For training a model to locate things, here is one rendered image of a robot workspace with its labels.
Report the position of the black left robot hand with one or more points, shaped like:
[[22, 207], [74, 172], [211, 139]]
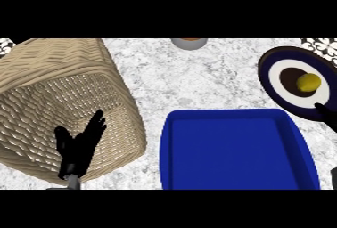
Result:
[[81, 145]]

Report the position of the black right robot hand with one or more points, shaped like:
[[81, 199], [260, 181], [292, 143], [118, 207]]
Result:
[[326, 114]]

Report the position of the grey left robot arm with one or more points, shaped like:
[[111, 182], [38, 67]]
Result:
[[72, 183]]

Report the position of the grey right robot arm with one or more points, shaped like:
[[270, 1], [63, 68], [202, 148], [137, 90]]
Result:
[[334, 177]]

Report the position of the yellow lemon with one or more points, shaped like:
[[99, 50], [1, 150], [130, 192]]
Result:
[[307, 82]]

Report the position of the dark blue white plate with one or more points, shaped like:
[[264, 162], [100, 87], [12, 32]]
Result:
[[297, 83]]

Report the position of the blue tray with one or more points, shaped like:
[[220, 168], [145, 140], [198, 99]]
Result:
[[236, 150]]

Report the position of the beige wicker basket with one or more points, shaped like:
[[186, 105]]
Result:
[[60, 109]]

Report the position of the black white patterned tile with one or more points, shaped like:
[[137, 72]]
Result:
[[6, 45], [322, 46]]

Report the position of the grey bowl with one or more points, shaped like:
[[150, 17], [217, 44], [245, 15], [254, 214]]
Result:
[[189, 43]]

